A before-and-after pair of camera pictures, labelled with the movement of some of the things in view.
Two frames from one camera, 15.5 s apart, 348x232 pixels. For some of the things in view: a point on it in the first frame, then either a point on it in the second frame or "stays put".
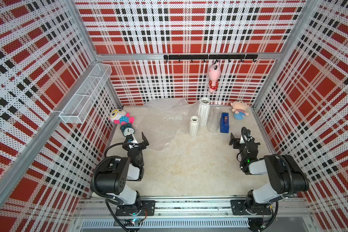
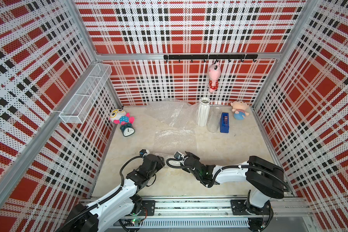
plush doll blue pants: x=239 y=109 stays put
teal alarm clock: x=127 y=129 stays put
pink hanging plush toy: x=213 y=73 stays put
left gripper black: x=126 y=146 -> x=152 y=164
